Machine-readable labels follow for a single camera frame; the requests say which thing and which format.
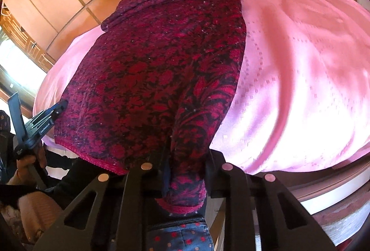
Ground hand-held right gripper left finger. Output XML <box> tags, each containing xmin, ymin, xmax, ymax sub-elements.
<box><xmin>33</xmin><ymin>150</ymin><xmax>172</xmax><ymax>251</ymax></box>

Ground person's left hand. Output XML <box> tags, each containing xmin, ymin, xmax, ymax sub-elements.
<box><xmin>6</xmin><ymin>143</ymin><xmax>48</xmax><ymax>186</ymax></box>

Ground person's left forearm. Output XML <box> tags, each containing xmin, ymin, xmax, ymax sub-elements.
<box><xmin>0</xmin><ymin>182</ymin><xmax>62</xmax><ymax>244</ymax></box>

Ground wooden window frame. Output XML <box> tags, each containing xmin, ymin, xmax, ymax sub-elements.
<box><xmin>0</xmin><ymin>1</ymin><xmax>57</xmax><ymax>113</ymax></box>

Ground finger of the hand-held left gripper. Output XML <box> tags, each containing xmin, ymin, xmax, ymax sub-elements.
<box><xmin>8</xmin><ymin>91</ymin><xmax>28</xmax><ymax>147</ymax></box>
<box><xmin>45</xmin><ymin>100</ymin><xmax>69</xmax><ymax>123</ymax></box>

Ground bed frame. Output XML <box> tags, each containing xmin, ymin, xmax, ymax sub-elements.
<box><xmin>208</xmin><ymin>147</ymin><xmax>370</xmax><ymax>246</ymax></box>

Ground pink bedspread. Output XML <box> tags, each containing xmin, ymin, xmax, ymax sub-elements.
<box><xmin>32</xmin><ymin>0</ymin><xmax>370</xmax><ymax>175</ymax></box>

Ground person's black top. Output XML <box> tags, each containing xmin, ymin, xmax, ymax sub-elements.
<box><xmin>43</xmin><ymin>150</ymin><xmax>128</xmax><ymax>211</ymax></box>

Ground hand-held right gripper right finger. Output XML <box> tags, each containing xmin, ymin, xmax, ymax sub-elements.
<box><xmin>205</xmin><ymin>150</ymin><xmax>337</xmax><ymax>251</ymax></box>

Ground person's polka-dot pants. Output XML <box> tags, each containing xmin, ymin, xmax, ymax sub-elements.
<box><xmin>146</xmin><ymin>218</ymin><xmax>215</xmax><ymax>251</ymax></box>

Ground dark red patterned sweater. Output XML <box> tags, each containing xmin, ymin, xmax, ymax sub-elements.
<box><xmin>53</xmin><ymin>0</ymin><xmax>247</xmax><ymax>215</ymax></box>

